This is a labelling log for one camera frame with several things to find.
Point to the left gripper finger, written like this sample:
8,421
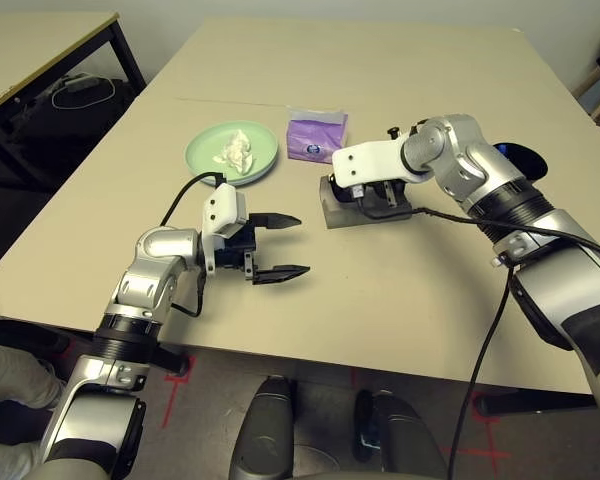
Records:
275,220
280,275

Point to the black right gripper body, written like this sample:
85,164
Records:
380,195

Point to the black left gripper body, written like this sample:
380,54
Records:
237,247

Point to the grey glasses case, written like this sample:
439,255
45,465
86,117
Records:
345,217

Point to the white tissue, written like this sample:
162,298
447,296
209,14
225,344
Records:
235,152

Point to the light green plate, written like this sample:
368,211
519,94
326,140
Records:
205,150

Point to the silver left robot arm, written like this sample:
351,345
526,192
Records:
155,245

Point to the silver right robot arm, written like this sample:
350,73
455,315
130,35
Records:
460,150

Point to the light blue plate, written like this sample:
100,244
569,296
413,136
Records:
260,176

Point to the purple tissue pack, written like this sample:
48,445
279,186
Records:
312,135

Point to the black pen cup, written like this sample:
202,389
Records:
530,162

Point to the dark grey robot left leg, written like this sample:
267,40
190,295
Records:
262,430

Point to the dark grey robot leg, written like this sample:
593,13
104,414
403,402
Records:
262,430
405,440

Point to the black bag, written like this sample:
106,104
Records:
70,130

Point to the dark grey robot right leg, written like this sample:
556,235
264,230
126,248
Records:
405,440

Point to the black table foot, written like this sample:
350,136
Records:
30,332
530,404

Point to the white power adapter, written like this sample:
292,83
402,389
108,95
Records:
77,82

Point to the wooden stool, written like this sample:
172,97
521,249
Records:
592,90

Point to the bystander in grey trousers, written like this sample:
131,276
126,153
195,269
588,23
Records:
10,375

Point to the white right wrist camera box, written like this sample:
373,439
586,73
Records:
375,157

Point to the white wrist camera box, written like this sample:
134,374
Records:
375,157
222,205

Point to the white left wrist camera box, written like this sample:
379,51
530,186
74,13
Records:
222,205

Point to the beige side table black frame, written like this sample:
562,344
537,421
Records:
30,45

